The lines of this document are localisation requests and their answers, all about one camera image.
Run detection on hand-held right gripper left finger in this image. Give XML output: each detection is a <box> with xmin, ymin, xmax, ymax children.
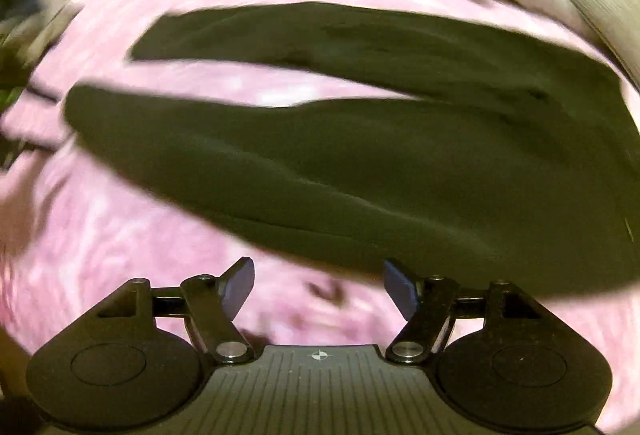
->
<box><xmin>95</xmin><ymin>256</ymin><xmax>257</xmax><ymax>363</ymax></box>

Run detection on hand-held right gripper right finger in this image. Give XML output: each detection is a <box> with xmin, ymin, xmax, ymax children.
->
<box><xmin>382</xmin><ymin>259</ymin><xmax>544</xmax><ymax>363</ymax></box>

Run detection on dark green pants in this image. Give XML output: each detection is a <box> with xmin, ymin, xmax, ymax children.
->
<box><xmin>64</xmin><ymin>1</ymin><xmax>640</xmax><ymax>300</ymax></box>

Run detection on pink patterned blanket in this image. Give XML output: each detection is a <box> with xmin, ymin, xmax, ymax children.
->
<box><xmin>0</xmin><ymin>0</ymin><xmax>640</xmax><ymax>416</ymax></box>

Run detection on dark blurred object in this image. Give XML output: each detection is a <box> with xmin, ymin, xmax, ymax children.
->
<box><xmin>0</xmin><ymin>0</ymin><xmax>53</xmax><ymax>166</ymax></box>

